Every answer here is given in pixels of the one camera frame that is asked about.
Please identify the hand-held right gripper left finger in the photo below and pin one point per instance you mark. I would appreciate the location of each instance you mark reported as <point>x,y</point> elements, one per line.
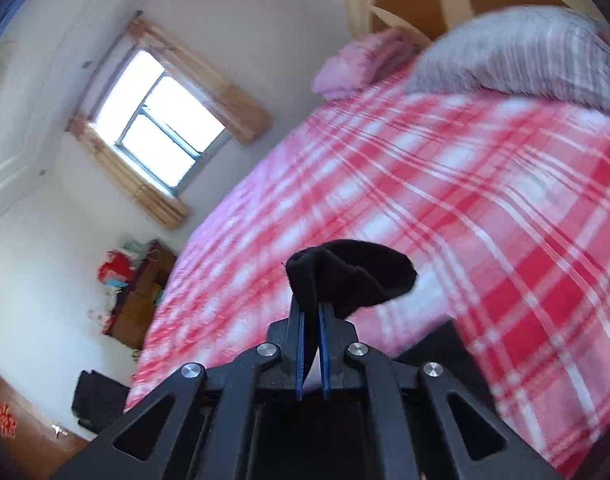
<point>299,355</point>

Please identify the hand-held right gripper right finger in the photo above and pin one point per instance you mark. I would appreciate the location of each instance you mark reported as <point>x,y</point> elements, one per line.
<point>326,355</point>

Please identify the black pants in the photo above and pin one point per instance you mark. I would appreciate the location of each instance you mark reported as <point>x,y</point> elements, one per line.
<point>355,275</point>

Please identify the wooden cabinet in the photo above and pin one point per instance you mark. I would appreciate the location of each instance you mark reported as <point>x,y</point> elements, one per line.
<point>135,310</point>

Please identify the red boxes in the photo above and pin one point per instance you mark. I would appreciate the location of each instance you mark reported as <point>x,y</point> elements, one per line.
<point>117,267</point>

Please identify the red plaid blanket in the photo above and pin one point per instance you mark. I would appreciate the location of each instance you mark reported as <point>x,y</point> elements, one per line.
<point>435,185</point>

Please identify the black bag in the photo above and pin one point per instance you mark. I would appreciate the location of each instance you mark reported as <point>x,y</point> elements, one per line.
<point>100,400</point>

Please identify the beige curtain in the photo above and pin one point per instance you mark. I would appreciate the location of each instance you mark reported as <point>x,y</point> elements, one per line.
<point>130,180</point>
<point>225,95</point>

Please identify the wooden door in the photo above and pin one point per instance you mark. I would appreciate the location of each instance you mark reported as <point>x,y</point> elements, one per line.
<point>30,410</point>

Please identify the window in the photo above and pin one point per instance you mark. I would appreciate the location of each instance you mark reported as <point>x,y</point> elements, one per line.
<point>150,110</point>

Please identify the pink pillow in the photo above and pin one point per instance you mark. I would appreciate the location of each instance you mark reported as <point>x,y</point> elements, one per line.
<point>355,60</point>

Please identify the red door decoration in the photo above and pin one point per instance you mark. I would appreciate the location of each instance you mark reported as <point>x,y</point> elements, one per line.
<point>0,415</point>

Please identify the grey plaid pillow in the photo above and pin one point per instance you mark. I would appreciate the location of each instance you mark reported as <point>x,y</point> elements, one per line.
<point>510,55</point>

